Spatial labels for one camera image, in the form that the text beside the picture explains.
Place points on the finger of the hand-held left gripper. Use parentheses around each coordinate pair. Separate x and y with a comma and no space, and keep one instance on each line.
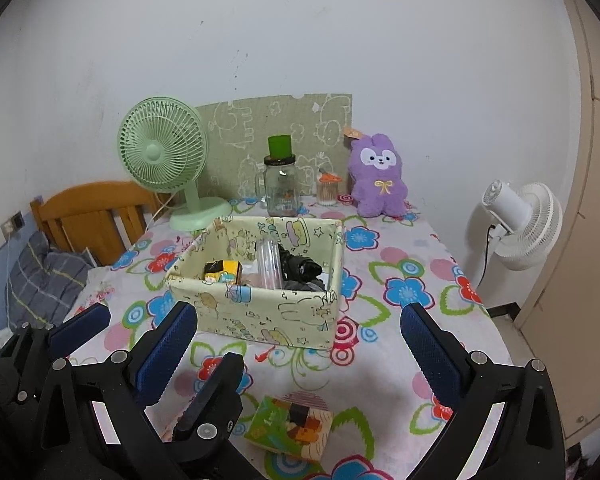
(85,325)
(215,390)

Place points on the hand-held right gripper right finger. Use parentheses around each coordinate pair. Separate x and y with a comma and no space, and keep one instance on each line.
(430,355)

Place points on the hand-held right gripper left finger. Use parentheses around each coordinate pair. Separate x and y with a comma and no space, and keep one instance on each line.
(165,350)

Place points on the green tissue packet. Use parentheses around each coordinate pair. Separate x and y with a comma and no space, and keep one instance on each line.
(285,430)

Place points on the yellow cartoon fabric storage box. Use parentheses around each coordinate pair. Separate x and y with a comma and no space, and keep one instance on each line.
(260,317)

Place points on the clear plastic tube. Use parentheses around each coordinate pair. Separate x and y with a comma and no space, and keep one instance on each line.
(269,265)

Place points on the black plastic bag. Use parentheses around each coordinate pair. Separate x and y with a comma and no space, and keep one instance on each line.
(300,270)

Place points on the grey plaid pillow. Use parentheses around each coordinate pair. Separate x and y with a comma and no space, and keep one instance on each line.
(40,280)

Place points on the white floor fan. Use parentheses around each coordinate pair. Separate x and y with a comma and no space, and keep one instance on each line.
(530,225)

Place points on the purple plush rabbit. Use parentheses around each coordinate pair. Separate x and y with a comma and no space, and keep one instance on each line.
(377,185)

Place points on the green desk fan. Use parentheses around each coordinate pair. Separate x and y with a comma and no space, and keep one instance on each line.
(155,152)

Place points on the toothpick holder with orange lid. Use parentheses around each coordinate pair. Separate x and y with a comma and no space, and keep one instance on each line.
(326,192)

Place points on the glass jar mug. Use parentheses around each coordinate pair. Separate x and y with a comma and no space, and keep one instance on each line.
(282,187)

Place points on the beige cabinet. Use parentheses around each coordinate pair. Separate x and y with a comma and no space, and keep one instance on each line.
(580,210)

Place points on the green cup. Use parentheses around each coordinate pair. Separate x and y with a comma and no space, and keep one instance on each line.
(280,146)

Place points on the printed cardboard panel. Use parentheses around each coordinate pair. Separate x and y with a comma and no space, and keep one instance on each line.
(260,120)

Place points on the wall socket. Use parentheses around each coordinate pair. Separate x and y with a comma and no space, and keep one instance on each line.
(14,222)

